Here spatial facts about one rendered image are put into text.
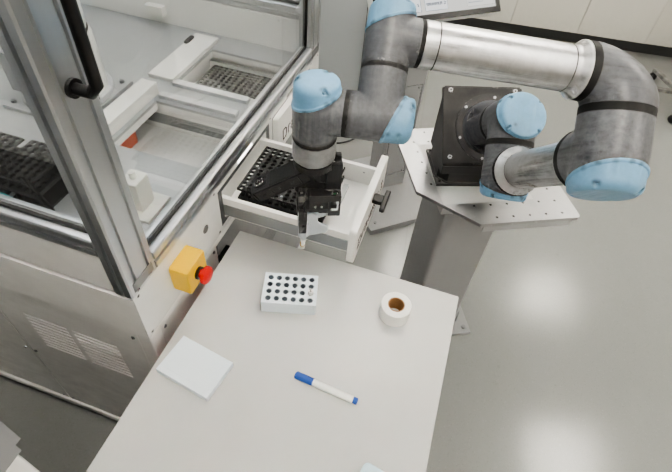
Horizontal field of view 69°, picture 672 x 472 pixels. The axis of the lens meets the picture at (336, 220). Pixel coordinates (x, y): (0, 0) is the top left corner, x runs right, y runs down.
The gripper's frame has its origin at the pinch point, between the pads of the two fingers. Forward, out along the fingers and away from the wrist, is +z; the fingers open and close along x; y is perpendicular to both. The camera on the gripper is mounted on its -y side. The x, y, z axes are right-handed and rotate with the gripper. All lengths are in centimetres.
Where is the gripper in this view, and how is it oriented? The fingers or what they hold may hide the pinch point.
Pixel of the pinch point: (300, 232)
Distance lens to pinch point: 99.9
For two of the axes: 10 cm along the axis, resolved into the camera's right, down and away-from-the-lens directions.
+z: -0.6, 6.8, 7.3
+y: 9.9, -0.2, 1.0
